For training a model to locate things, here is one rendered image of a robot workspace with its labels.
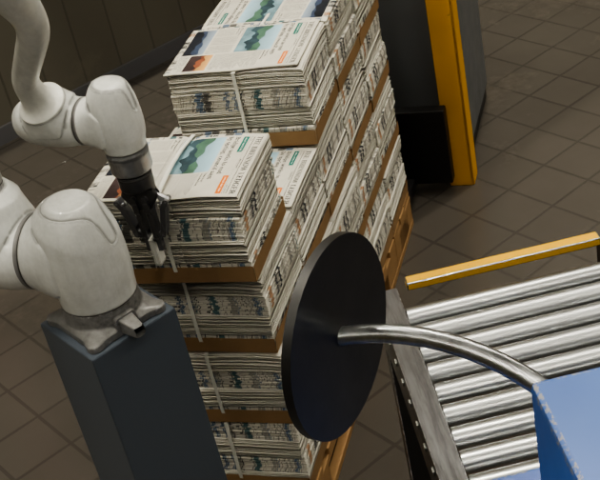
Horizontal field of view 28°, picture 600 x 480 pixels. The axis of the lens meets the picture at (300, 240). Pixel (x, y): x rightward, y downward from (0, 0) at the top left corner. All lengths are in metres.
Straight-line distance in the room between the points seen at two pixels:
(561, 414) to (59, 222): 1.51
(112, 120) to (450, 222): 2.07
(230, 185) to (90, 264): 0.47
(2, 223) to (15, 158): 3.15
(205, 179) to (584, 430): 1.88
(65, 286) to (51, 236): 0.11
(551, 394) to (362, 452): 2.55
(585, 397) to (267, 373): 2.06
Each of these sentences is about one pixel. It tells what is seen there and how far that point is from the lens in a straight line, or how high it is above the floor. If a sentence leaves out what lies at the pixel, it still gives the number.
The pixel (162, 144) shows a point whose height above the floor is 1.06.
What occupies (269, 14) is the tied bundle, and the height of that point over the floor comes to 1.06.
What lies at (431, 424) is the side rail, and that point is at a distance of 2.27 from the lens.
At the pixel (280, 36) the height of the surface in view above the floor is 1.07.
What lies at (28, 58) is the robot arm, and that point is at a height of 1.50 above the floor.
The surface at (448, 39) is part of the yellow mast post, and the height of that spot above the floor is 0.59.
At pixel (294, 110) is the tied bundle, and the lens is 3.13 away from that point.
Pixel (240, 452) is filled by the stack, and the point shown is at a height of 0.27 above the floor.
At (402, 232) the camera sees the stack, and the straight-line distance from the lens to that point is 4.12.
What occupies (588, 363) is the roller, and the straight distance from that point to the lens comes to 2.39.
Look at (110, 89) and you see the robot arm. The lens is 2.43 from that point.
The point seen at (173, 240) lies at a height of 0.95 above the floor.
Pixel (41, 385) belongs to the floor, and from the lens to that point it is 4.02.
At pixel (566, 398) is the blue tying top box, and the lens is 0.87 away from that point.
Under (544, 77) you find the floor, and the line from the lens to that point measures 5.17.
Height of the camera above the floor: 2.33
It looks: 33 degrees down
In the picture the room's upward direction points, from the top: 13 degrees counter-clockwise
